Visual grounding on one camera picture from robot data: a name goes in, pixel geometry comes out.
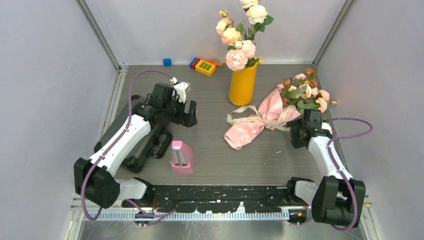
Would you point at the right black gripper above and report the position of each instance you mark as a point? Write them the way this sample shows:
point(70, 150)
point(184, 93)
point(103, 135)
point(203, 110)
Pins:
point(295, 125)

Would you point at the black hard case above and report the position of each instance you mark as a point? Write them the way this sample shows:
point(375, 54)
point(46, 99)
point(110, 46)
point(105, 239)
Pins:
point(154, 140)

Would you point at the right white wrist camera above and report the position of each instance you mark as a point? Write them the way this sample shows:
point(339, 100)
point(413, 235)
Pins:
point(327, 126)

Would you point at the blue cube block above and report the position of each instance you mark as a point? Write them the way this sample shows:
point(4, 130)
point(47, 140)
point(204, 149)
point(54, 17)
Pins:
point(167, 62)

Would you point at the peach roses in vase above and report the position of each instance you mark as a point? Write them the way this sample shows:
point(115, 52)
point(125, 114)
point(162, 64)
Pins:
point(239, 39)

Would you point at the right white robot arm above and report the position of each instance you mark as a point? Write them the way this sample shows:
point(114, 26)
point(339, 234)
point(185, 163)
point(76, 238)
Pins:
point(338, 199)

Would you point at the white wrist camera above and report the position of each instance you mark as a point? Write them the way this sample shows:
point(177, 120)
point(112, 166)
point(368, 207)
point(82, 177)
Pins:
point(182, 88)
point(327, 126)

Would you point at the beige ribbon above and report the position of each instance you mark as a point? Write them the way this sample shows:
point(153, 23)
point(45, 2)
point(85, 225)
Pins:
point(281, 123)

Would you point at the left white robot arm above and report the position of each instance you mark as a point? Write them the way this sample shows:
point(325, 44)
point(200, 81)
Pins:
point(139, 132)

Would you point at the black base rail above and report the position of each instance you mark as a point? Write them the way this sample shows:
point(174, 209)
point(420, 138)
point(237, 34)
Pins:
point(218, 199)

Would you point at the pink toy toaster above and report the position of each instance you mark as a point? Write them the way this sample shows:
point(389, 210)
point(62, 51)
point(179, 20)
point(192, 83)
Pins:
point(182, 158)

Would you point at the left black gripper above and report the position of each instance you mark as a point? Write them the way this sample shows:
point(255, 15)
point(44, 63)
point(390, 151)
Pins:
point(180, 118)

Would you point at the yellow toy block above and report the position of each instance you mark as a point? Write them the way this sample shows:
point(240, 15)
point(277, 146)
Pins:
point(205, 67)

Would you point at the yellow vase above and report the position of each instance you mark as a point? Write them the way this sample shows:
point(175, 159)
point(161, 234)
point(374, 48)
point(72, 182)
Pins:
point(242, 85)

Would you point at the pink flower bouquet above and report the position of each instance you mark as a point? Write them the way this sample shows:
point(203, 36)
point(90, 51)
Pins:
point(301, 91)

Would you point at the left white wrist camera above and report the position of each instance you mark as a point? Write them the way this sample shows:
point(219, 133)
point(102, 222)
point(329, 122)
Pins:
point(182, 88)

